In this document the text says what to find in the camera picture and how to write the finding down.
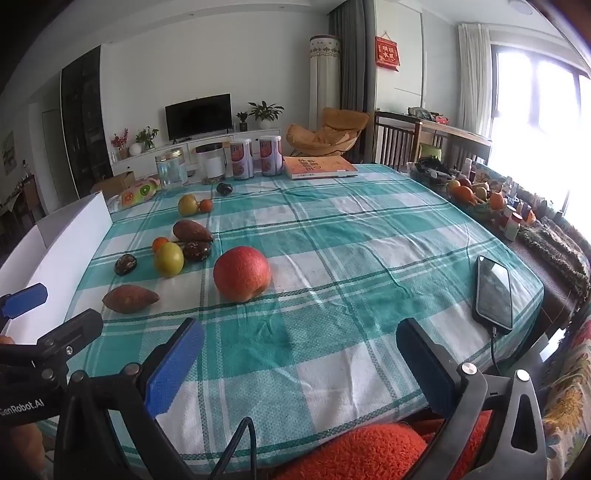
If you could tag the grey curtain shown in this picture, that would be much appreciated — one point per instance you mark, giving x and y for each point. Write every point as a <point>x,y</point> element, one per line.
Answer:
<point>351,55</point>

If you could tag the black smartphone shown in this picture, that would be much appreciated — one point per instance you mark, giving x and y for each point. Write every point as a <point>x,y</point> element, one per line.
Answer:
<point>495,293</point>

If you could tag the small orange tangerine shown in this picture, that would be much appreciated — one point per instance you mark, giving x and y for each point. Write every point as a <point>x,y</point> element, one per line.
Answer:
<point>206,205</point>
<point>159,243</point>

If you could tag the leafy green plant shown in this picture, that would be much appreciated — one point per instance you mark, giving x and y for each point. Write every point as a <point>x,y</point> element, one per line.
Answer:
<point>147,137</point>

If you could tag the white television cabinet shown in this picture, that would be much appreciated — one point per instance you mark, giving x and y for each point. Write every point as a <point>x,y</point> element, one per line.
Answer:
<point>147,159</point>

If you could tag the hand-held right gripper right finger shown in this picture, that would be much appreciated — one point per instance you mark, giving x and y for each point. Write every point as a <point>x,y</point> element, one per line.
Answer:
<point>425,369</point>

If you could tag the orange lounge chair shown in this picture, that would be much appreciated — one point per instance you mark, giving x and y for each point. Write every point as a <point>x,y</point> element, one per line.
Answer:
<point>328,131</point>

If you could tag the dark avocado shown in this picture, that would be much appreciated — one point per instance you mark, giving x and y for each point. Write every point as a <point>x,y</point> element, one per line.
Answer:
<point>224,188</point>
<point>125,264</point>
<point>197,250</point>

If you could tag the teal checked tablecloth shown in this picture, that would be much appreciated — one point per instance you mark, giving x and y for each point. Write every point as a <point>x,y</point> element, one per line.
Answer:
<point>346,240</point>

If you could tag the white round vase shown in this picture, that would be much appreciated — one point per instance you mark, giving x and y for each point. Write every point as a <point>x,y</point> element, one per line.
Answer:
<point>135,149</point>

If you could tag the large potted green plant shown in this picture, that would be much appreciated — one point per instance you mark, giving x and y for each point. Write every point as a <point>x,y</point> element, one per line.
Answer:
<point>265,112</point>

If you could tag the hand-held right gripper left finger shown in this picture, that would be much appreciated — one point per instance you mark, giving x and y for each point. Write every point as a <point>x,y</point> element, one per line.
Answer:
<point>175,364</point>

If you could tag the small green chair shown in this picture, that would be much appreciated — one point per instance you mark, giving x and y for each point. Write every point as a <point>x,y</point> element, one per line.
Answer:
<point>429,152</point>

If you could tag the red wall hanging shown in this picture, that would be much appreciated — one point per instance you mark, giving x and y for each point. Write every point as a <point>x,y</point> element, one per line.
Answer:
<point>387,53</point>

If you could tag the floral cloth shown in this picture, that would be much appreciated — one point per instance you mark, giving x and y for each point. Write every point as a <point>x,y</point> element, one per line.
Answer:
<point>570,406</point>

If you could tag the orange book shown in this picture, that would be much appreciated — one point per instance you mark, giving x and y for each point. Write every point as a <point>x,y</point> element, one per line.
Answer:
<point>318,167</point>

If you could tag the brown cardboard box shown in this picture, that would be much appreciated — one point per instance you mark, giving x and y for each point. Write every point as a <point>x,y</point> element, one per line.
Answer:
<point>115,183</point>

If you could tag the red flower plant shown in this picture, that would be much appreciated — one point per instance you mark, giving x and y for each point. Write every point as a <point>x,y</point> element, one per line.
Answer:
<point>121,141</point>

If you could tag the clear glass jar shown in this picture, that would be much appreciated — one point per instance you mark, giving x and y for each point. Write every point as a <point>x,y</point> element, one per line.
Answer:
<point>171,170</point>

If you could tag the flat screen television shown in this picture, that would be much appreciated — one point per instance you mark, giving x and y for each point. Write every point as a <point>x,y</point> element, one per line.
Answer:
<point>198,115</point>

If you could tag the reddish brown sweet potato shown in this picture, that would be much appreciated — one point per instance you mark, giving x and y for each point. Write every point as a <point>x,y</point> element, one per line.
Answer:
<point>130,299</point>

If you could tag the white curtain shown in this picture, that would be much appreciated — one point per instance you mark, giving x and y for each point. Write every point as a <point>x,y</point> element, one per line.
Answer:
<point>475,83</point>

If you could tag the brown knitted runner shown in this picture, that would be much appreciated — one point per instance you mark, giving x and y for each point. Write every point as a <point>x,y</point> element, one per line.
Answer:
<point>554,249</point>

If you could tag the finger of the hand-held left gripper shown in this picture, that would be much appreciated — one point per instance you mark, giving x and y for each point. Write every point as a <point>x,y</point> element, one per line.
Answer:
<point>69,333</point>
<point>23,300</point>

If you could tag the white cardboard box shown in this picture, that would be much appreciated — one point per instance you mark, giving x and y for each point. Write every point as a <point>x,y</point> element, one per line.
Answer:
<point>55,258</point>

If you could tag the dark brown sweet potato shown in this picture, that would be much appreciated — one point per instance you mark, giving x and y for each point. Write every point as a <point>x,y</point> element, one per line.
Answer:
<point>191,230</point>

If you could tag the black bag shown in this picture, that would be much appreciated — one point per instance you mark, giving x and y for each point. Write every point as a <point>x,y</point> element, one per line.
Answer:
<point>431,169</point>

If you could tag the standing air conditioner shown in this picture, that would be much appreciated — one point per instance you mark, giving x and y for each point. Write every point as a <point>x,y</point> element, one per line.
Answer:
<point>325,90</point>

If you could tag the dark tall cabinet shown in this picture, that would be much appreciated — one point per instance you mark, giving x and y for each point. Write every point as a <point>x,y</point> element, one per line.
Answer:
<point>83,120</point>

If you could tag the fruit print cushion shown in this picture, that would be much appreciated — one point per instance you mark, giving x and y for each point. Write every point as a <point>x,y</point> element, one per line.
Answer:
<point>138,191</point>

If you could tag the glass vase with paper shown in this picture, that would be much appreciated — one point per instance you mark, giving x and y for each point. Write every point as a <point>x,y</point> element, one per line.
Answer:
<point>212,162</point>

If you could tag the orange fuzzy cloth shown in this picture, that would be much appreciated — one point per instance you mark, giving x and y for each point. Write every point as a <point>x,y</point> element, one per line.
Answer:
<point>364,454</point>

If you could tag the wooden slatted chair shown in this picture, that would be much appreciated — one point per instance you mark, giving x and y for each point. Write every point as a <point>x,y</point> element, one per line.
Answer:
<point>395,141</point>

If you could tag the large red apple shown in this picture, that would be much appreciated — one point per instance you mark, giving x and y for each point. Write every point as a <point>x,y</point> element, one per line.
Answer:
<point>242,274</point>

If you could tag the window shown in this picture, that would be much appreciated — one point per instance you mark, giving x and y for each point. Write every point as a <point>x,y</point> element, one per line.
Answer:
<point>540,120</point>

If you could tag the basket of fruit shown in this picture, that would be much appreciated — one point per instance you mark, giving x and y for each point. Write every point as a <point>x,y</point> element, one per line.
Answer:
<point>475,196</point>

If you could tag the wooden side table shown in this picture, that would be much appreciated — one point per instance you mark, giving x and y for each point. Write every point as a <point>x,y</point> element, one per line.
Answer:
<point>455,134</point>

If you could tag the person's left hand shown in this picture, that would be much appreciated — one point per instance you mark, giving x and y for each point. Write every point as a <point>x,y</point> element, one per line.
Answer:
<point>21,452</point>

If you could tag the white bottle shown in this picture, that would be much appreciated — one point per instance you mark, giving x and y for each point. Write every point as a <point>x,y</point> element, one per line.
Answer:
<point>511,227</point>

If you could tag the small potted plant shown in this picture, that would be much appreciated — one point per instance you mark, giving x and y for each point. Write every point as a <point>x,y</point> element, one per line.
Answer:
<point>242,121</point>

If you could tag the red label tin can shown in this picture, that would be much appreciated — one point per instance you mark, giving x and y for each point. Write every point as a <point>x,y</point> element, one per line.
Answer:
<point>241,160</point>
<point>270,156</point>

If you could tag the yellow-green round fruit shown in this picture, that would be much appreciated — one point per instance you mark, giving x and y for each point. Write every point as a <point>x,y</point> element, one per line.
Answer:
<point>188,205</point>
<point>169,259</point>

